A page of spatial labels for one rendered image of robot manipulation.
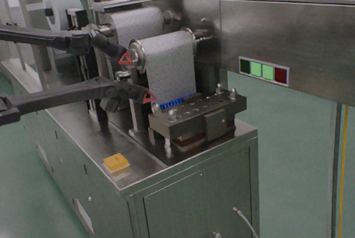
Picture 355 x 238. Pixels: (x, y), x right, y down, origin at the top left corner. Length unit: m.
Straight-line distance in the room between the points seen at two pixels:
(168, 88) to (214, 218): 0.60
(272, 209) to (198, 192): 1.13
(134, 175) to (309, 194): 1.64
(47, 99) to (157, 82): 0.48
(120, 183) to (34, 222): 1.57
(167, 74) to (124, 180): 0.49
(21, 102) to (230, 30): 0.83
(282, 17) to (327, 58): 0.21
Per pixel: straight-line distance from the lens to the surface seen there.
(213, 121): 1.44
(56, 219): 2.77
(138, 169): 1.35
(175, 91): 1.56
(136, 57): 1.46
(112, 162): 1.39
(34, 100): 1.23
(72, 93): 1.28
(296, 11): 1.25
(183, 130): 1.39
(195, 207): 1.52
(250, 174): 1.66
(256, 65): 1.40
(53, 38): 1.38
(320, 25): 1.20
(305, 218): 2.52
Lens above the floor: 1.62
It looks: 22 degrees down
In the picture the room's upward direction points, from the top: 6 degrees counter-clockwise
